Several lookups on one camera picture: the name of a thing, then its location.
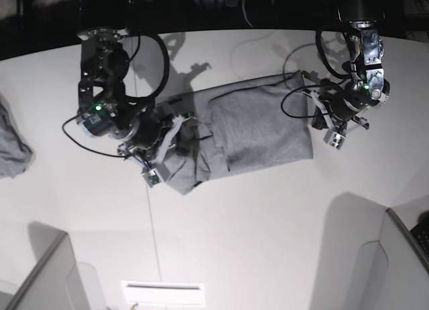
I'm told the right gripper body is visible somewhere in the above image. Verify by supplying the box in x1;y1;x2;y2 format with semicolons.
155;102;200;156

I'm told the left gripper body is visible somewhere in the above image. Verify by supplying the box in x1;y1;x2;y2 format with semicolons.
310;86;349;131

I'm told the grey T-shirt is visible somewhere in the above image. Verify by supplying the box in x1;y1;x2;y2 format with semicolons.
164;71;313;195

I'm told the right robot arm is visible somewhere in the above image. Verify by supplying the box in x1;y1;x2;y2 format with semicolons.
73;0;184;159

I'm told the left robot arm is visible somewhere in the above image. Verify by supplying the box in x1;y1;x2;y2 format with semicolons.
284;0;389;136

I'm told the black keyboard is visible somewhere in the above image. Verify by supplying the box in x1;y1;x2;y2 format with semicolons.
411;222;429;257

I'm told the grey cloth pile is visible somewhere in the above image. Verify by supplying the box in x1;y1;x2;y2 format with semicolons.
1;94;35;179

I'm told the grey partition right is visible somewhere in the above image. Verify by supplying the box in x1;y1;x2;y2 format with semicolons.
351;208;429;310

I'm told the grey partition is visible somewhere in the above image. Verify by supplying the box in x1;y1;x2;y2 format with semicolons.
351;208;429;310
1;231;108;309

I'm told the grey partition left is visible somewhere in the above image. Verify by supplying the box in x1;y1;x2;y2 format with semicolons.
1;231;108;309

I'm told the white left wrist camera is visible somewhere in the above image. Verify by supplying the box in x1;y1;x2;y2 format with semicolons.
301;88;347;151

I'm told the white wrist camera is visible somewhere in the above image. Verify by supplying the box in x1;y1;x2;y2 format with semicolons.
142;115;186;188
301;88;347;151

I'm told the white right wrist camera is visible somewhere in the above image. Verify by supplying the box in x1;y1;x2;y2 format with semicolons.
142;115;186;188

